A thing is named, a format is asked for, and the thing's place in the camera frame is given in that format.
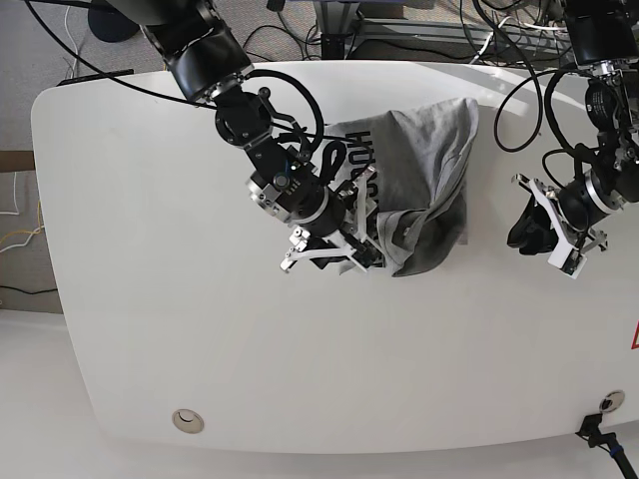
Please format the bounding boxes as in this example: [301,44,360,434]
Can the grey T-shirt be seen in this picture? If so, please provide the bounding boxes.
[326,98,479,277]

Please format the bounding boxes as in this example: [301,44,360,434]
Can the round table grommet right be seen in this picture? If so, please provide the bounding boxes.
[599,389,626,414]

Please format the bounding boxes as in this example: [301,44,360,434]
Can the black clamp with cable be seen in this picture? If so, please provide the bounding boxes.
[575,413,638,479]

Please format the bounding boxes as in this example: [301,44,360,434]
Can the red warning sticker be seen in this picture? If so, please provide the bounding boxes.
[631,321,639,350]

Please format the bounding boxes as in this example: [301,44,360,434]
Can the white floor cable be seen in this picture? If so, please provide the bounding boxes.
[62,6,81,79]

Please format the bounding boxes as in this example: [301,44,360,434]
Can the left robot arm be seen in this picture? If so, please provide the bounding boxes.
[507,1,638,263]

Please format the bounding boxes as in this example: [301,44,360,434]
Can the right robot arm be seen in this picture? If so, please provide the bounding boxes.
[112,1,383,271]

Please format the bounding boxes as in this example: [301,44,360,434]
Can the round table grommet left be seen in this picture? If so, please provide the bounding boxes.
[172,409,205,434]

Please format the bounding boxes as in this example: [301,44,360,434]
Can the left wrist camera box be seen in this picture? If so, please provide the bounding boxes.
[547,242,587,279]

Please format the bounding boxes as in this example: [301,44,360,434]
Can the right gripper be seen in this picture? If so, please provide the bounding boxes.
[280,167,385,272]

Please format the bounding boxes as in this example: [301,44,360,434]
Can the black flat floor device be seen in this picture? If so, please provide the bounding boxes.
[57,69,135,87]

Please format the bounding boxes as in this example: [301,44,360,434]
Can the round table grommet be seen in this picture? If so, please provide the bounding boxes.
[172,409,205,434]
[599,389,626,414]

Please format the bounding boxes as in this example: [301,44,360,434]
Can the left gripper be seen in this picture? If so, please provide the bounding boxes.
[506,172,609,255]

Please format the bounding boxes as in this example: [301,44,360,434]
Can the dark round stand base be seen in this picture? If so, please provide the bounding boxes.
[88,10,140,43]

